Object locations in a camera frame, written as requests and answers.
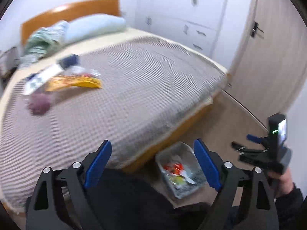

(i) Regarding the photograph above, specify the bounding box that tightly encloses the clear plastic wrapper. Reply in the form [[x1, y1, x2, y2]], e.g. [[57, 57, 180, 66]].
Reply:
[[71, 66, 101, 77]]

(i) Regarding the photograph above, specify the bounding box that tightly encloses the white carton box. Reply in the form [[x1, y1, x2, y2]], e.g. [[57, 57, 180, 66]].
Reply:
[[25, 63, 66, 96]]

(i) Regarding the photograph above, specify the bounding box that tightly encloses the dark blue box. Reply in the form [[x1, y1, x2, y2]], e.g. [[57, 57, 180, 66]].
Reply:
[[58, 54, 80, 69]]

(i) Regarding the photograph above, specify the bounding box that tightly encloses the purple crumpled cloth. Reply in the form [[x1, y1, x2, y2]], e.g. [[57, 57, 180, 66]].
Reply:
[[27, 93, 52, 115]]

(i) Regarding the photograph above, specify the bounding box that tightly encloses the person's black trouser leg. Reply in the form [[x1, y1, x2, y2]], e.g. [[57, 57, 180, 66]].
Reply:
[[89, 168, 216, 230]]

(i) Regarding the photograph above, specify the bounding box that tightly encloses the orange red snack packet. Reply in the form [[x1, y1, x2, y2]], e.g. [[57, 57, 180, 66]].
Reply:
[[163, 162, 184, 175]]

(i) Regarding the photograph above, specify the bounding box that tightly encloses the person's right forearm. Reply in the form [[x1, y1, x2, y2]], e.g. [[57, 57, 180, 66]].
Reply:
[[275, 183, 305, 230]]

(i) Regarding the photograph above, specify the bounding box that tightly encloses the clear bin with trash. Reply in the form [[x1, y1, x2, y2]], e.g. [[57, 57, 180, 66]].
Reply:
[[155, 141, 208, 200]]

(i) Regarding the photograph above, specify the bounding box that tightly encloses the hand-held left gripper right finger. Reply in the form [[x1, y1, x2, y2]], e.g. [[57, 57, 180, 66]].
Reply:
[[193, 138, 279, 230]]

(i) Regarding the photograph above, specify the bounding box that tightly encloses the black door handle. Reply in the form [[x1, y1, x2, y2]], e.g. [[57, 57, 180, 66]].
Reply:
[[250, 21, 265, 38]]

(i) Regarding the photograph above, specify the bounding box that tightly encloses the light blue pillow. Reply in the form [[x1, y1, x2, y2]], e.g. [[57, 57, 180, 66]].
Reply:
[[63, 14, 127, 45]]

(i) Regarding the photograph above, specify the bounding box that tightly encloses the green floral quilt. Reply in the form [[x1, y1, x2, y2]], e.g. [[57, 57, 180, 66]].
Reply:
[[18, 20, 70, 67]]

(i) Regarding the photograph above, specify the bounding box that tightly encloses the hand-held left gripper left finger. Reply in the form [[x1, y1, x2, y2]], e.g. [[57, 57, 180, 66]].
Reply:
[[25, 139, 113, 230]]

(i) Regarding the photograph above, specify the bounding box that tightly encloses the white wardrobe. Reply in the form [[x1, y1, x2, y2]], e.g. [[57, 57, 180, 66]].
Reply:
[[121, 0, 232, 64]]

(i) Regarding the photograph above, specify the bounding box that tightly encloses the yellow snack packet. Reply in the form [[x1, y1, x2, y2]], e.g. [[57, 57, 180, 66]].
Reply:
[[44, 74, 102, 92]]

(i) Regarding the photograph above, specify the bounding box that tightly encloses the beige door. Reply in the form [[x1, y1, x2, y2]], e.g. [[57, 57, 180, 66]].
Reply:
[[228, 0, 307, 130]]

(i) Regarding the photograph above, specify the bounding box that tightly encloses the cream bed sheet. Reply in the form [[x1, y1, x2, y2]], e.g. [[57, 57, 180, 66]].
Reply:
[[0, 27, 228, 125]]

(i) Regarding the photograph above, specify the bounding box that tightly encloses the wooden bed with checkered cover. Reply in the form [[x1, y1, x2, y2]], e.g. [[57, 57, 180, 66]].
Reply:
[[0, 0, 233, 221]]

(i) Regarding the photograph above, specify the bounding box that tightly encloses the person's right hand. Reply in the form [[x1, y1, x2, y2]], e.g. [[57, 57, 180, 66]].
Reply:
[[276, 166, 295, 197]]

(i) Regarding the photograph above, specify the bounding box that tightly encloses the black bedside rack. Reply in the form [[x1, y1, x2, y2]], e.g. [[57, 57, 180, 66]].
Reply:
[[0, 47, 20, 82]]

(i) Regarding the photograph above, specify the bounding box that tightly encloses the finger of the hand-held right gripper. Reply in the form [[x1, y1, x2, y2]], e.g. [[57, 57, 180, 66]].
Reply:
[[231, 142, 264, 154], [247, 134, 268, 145]]

